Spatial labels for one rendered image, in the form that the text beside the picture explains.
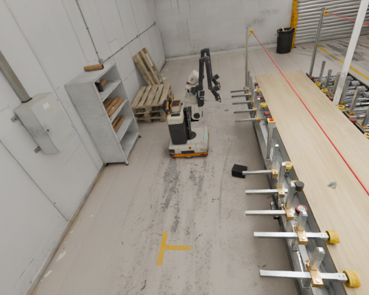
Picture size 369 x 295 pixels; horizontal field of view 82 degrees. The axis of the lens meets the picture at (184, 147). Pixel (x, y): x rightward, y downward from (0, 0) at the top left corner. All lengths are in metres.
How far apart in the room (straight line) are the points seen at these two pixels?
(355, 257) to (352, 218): 0.30
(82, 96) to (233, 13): 6.87
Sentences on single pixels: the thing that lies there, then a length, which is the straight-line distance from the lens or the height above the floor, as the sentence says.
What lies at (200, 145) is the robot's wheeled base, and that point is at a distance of 3.54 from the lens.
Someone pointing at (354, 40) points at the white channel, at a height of 1.65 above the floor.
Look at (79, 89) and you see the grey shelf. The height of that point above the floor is 1.46.
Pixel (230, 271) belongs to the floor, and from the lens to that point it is 2.59.
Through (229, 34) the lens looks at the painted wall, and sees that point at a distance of 9.23.
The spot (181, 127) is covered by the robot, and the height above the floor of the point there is 0.63.
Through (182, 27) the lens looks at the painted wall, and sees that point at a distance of 9.23.
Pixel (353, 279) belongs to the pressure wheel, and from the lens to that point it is 1.66.
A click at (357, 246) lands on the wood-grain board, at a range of 1.87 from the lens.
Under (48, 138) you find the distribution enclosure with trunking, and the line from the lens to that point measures 2.87.
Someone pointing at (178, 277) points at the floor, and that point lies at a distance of 2.62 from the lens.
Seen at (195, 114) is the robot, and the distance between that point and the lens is 3.42.
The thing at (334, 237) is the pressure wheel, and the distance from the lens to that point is 1.77.
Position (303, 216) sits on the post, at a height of 1.13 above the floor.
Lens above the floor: 2.39
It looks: 37 degrees down
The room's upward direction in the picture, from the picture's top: 11 degrees counter-clockwise
